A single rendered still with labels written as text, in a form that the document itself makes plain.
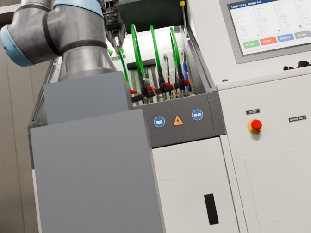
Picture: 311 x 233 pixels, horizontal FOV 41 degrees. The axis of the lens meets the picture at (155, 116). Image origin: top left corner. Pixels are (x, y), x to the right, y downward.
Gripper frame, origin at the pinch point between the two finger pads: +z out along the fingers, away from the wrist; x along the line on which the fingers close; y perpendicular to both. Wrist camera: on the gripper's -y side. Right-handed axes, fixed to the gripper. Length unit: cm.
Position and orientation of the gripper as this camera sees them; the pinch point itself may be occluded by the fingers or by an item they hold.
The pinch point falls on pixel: (118, 49)
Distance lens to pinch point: 174.5
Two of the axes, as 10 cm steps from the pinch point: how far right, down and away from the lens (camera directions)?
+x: 9.8, -1.8, -0.3
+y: -0.6, -1.9, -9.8
